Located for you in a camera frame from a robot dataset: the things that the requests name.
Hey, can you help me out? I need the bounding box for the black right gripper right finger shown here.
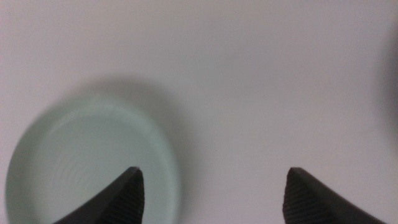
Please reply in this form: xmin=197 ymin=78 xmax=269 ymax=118
xmin=282 ymin=167 xmax=388 ymax=224

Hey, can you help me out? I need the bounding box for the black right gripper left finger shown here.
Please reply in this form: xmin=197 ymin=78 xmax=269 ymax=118
xmin=52 ymin=166 xmax=146 ymax=224

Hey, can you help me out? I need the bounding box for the pale green shallow bowl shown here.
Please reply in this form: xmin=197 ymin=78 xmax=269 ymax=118
xmin=4 ymin=93 xmax=183 ymax=224

